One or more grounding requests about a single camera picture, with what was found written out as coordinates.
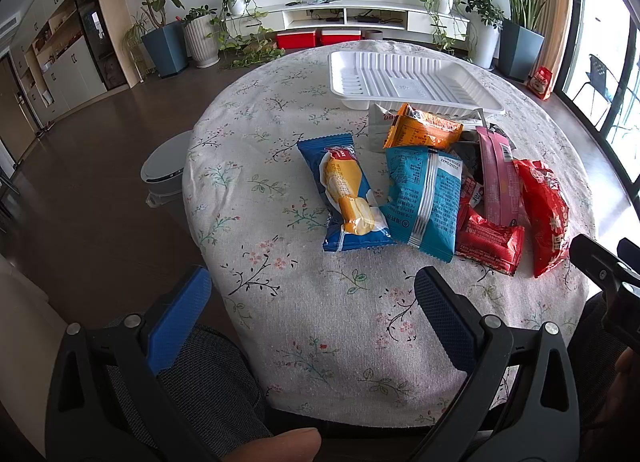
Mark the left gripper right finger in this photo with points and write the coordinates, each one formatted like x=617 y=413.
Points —
x=453 y=318

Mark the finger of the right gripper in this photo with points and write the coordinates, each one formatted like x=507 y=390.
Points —
x=608 y=272
x=629 y=253

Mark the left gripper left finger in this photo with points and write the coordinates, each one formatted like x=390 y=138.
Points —
x=170 y=320

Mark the red Mylikes chocolate bag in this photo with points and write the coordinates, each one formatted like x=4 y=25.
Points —
x=547 y=212

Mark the small red snack pack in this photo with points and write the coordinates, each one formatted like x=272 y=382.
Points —
x=497 y=247

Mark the pink snack pack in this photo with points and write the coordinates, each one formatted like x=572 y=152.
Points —
x=501 y=182

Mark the teal snack pack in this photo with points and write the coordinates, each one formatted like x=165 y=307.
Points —
x=423 y=199

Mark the blue biscuit snack pack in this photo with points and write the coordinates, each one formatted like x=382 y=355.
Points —
x=355 y=220

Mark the orange snack pack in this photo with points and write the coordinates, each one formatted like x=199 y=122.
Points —
x=416 y=128

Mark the black snack pack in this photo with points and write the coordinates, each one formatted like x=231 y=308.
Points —
x=467 y=148

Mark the white snack bag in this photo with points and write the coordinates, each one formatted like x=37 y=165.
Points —
x=380 y=120

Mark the left forearm grey sleeve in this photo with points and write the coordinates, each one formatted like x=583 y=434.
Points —
x=214 y=390

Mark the left hand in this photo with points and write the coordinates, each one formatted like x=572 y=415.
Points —
x=300 y=445

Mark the white round stool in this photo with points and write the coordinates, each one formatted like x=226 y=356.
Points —
x=162 y=175

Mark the black outdoor chair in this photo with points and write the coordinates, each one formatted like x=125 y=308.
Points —
x=597 y=80

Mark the white plastic tray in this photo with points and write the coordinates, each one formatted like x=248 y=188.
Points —
x=363 y=78

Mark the tall white pot plant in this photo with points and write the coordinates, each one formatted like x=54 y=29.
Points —
x=485 y=21

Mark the white TV console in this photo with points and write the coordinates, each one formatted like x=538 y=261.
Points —
x=395 y=20

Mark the trailing green vine plant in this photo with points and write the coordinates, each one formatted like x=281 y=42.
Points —
x=245 y=40

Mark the white ribbed planter plant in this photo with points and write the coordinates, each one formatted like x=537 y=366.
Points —
x=200 y=31

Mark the right small white pot plant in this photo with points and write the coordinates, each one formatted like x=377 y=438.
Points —
x=437 y=9

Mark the right red storage box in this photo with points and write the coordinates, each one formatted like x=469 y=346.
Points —
x=329 y=36

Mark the red storage box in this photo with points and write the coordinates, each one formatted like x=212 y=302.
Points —
x=329 y=36
x=297 y=39

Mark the left red storage box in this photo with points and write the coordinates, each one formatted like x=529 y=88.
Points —
x=297 y=39

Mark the wall cabinet unit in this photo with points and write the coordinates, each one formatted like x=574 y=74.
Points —
x=53 y=61

